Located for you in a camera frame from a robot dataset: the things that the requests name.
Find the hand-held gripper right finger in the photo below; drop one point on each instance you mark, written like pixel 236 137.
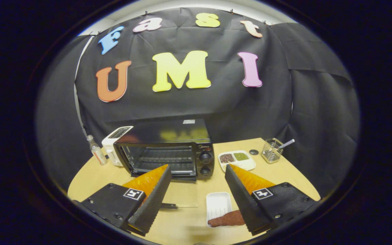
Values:
pixel 243 200

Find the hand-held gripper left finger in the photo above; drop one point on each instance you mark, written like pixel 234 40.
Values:
pixel 151 204

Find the red meat slice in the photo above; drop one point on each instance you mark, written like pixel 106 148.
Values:
pixel 226 219

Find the black toaster oven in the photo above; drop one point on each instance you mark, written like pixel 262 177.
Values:
pixel 168 132

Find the white bread toaster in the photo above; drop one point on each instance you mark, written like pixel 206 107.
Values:
pixel 109 144

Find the white foam tray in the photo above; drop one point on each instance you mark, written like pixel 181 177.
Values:
pixel 218 204

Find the white divided dish with beans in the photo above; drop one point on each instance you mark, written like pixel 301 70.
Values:
pixel 247 164

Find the small black round disc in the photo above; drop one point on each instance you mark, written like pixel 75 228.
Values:
pixel 254 152

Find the clear square utensil holder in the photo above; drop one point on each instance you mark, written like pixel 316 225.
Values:
pixel 270 154

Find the metal spoon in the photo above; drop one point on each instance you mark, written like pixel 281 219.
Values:
pixel 288 143

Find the clear plastic bottle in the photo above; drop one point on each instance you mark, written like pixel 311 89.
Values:
pixel 97 153

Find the black backdrop cloth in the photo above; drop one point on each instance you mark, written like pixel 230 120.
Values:
pixel 216 102

